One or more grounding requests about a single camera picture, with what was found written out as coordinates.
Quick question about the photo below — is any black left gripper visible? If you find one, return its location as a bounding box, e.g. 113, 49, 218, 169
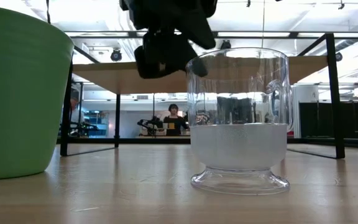
119, 0, 219, 80

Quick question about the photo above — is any clear glass pitcher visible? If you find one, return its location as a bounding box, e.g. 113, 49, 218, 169
185, 47, 293, 196

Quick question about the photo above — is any green plastic cup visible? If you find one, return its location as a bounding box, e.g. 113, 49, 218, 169
0, 4, 75, 181

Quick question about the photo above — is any person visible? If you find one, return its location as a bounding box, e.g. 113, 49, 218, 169
163, 103, 190, 137

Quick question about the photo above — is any white pillar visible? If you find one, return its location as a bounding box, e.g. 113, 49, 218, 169
291, 85, 319, 139

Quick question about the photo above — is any black room partition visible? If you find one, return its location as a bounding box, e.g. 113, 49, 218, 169
299, 93, 358, 140

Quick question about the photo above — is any wooden shelf with black frame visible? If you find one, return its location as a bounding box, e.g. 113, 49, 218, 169
60, 32, 346, 160

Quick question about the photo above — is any black hanging cable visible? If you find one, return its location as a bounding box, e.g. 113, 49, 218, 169
45, 0, 52, 24

